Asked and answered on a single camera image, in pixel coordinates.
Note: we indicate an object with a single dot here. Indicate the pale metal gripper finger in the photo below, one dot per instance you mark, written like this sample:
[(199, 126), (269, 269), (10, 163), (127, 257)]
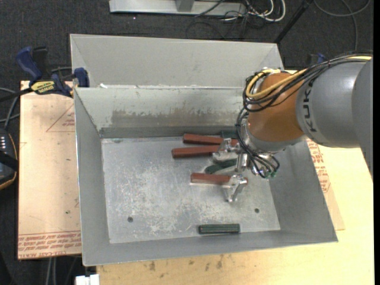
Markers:
[(236, 186), (227, 147)]

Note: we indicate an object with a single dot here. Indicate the dark green flat block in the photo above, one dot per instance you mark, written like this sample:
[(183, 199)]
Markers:
[(219, 168), (219, 229)]

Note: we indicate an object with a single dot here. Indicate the red-brown flat block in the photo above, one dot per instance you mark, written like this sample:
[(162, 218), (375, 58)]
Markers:
[(200, 139), (207, 178), (191, 152)]

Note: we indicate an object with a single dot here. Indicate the grey metal bin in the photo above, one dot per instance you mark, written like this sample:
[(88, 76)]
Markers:
[(166, 188)]

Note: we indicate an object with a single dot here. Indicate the brown cardboard board, red print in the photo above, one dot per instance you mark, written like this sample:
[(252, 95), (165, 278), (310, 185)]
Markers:
[(47, 165)]

